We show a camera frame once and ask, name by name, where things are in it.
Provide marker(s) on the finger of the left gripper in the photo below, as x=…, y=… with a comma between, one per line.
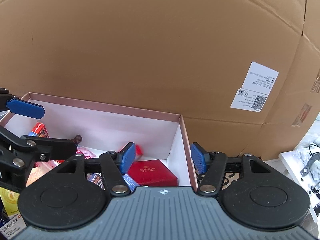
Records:
x=25, y=108

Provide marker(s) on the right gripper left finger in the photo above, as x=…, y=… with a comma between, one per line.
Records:
x=125, y=157

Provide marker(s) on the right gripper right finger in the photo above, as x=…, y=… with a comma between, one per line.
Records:
x=200, y=157

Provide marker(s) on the red jewelry box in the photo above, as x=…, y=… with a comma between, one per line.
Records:
x=152, y=173

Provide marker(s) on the patterned letter table mat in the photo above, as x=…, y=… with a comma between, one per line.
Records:
x=220, y=180

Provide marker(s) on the pink storage box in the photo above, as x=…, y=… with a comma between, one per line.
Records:
x=105, y=127

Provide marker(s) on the yellow medicine box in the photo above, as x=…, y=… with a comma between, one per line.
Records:
x=9, y=200

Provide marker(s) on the white shipping label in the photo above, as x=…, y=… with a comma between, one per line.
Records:
x=255, y=89

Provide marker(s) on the white side shelf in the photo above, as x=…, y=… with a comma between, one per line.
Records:
x=302, y=164

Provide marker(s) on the cardboard backdrop wall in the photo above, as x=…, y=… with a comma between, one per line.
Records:
x=180, y=56

